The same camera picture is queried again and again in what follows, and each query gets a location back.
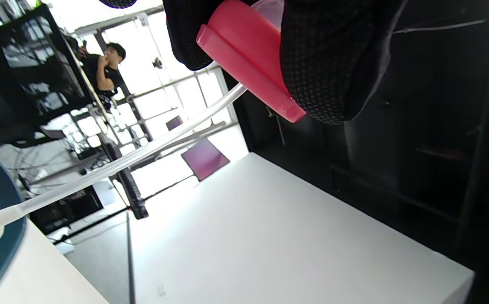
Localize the pink bottle nipple collar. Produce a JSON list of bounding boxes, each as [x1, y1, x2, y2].
[[0, 0, 307, 255]]

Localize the person's left hand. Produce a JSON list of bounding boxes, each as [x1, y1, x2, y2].
[[99, 0, 410, 125]]

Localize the black equipment cabinet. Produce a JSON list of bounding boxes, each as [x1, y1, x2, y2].
[[0, 4, 98, 147]]

